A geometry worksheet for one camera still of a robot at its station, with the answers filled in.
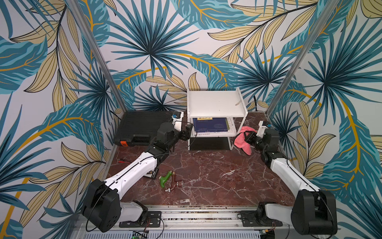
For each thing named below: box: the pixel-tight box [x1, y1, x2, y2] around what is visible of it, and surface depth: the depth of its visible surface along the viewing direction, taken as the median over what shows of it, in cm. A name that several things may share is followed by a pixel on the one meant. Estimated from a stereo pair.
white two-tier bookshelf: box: [186, 87, 249, 151], surface depth 83 cm
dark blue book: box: [192, 117, 230, 133], surface depth 88 cm
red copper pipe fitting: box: [164, 171, 185, 193], surface depth 84 cm
